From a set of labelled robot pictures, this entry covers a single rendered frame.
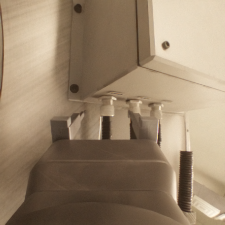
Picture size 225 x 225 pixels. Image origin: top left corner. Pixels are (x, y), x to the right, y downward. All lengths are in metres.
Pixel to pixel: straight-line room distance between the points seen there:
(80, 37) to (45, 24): 0.04
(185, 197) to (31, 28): 0.30
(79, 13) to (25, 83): 0.11
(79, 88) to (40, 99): 0.04
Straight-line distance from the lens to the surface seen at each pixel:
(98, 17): 0.19
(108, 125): 0.16
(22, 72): 0.19
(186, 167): 0.28
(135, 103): 0.18
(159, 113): 0.20
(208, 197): 5.13
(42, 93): 0.18
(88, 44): 0.19
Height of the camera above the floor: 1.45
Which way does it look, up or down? 28 degrees up
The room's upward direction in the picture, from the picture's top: 46 degrees clockwise
